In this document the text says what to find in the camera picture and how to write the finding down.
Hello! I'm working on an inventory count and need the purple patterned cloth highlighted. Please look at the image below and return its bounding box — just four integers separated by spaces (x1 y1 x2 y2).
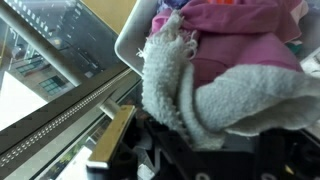
156 0 189 10

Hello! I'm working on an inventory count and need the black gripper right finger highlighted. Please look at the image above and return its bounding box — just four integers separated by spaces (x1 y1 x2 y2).
256 128 320 180

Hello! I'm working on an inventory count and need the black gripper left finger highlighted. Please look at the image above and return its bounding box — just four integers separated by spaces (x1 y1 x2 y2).
86 104 140 180

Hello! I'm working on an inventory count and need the grey window mullion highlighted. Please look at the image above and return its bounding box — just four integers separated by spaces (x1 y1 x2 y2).
0 64 143 171

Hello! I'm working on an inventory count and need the white terry towel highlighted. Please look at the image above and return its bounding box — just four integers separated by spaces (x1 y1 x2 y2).
136 9 320 151

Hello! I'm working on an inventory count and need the light pink printed t-shirt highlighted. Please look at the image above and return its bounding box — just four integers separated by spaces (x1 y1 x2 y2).
288 0 310 43

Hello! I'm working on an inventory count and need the magenta pink cloth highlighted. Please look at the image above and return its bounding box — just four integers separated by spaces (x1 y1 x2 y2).
149 0 303 89

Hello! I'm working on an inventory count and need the white plastic basket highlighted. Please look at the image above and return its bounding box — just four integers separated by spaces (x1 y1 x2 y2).
114 0 320 79

